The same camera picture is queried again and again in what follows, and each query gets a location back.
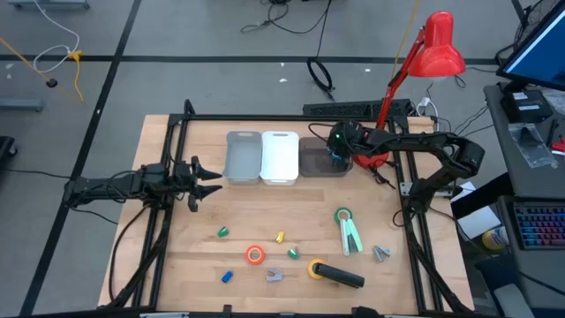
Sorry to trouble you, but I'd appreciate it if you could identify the black stapler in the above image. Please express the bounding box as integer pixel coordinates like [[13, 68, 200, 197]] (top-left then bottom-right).
[[313, 262, 366, 289]]

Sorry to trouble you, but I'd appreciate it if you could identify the grey metal floor base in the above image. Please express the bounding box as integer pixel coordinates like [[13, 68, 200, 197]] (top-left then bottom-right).
[[7, 0, 91, 11], [0, 97, 45, 112]]

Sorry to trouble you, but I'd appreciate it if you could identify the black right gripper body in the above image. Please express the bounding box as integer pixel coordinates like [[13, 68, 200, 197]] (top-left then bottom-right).
[[326, 120, 366, 155]]

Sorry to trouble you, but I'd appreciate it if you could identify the black floor fan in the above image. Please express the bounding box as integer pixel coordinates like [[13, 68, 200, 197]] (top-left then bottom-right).
[[514, 0, 548, 45]]

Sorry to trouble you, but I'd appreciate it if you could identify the mint green stapler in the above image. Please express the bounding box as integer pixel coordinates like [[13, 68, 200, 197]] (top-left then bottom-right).
[[339, 216, 365, 257]]

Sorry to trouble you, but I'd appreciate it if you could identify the black box with labels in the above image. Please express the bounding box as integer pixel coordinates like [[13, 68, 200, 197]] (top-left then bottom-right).
[[500, 89, 554, 124]]

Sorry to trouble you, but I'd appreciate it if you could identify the red desk lamp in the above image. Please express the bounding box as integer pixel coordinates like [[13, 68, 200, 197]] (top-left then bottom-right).
[[352, 11, 467, 170]]

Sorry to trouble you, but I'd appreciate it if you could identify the white plug adapter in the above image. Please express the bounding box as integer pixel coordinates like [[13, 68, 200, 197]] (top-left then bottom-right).
[[417, 96, 439, 117]]

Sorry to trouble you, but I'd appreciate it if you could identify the yellow round container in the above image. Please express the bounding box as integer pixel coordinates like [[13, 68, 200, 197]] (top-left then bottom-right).
[[481, 225, 509, 252]]

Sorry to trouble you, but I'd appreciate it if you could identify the black lamp cable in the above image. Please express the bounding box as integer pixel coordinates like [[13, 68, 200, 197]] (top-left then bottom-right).
[[372, 165, 397, 191]]

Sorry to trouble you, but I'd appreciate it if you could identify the dark grey desk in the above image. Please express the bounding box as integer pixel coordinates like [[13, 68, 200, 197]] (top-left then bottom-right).
[[484, 81, 565, 200], [496, 193, 565, 310]]

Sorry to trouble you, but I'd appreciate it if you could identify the black caster foot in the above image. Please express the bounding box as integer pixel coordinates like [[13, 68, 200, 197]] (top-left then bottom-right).
[[0, 135, 19, 159]]

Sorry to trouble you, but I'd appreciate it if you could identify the translucent dark plastic bin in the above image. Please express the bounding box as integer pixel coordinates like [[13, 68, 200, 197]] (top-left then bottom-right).
[[298, 135, 354, 178]]

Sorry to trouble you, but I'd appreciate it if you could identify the yellow hanging cord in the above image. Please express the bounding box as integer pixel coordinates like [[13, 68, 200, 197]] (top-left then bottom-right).
[[391, 0, 423, 80]]

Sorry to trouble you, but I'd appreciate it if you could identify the computer monitor blue screen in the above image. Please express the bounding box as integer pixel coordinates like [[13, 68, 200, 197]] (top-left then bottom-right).
[[496, 0, 565, 93]]

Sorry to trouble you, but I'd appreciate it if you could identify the white floor cable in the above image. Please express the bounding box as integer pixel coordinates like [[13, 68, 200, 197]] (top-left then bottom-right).
[[33, 0, 81, 74]]

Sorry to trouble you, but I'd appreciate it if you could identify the clear plastic bag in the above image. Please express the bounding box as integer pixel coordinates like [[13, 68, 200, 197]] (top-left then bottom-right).
[[507, 122, 560, 169]]

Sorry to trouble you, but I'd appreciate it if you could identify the white paper sheet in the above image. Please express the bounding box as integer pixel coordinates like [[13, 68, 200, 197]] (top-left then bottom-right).
[[456, 205, 502, 240]]

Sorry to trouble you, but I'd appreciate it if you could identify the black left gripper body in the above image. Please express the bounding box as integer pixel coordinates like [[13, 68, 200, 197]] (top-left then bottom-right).
[[165, 155, 199, 213]]

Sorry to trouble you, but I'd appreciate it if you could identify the yellow floor cable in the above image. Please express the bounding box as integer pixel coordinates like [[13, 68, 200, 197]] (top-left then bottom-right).
[[67, 49, 86, 103]]

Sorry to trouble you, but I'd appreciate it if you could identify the orange tape roll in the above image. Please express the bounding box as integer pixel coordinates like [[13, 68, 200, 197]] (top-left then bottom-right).
[[245, 245, 267, 266]]

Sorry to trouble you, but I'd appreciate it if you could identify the grey plastic bin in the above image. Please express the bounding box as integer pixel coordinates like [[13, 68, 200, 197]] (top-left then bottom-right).
[[222, 130, 264, 186]]

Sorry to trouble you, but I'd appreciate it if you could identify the backlit black keyboard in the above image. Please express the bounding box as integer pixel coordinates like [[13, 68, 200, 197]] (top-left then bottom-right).
[[514, 203, 565, 251]]

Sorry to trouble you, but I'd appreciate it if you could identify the white plastic bin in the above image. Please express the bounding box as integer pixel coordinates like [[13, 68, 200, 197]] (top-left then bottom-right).
[[260, 131, 300, 186]]

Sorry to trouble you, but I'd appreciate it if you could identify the coiled black cable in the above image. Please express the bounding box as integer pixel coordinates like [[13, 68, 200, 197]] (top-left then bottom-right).
[[306, 57, 335, 102]]

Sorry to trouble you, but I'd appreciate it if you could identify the loose black floor cable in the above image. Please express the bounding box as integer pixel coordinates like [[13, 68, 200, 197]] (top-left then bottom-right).
[[240, 0, 333, 35]]

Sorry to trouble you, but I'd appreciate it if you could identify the yellow tape roll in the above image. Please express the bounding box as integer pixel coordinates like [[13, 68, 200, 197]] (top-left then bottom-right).
[[307, 258, 328, 280]]

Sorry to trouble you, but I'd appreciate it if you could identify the grey padded seat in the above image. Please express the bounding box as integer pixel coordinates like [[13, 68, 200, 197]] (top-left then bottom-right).
[[493, 282, 535, 318]]

